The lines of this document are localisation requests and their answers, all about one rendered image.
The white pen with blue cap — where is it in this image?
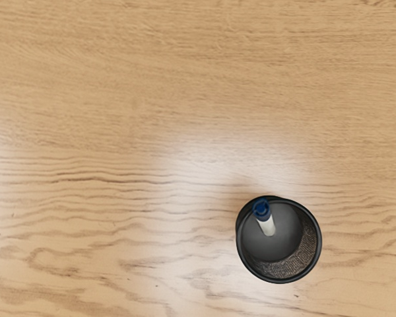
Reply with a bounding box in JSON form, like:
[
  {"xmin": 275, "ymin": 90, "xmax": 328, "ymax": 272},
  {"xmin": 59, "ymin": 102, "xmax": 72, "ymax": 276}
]
[{"xmin": 251, "ymin": 197, "xmax": 276, "ymax": 237}]

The black mesh pen holder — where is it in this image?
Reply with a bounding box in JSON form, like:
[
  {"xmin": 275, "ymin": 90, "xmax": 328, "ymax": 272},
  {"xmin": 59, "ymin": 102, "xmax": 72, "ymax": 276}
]
[{"xmin": 235, "ymin": 195, "xmax": 323, "ymax": 284}]

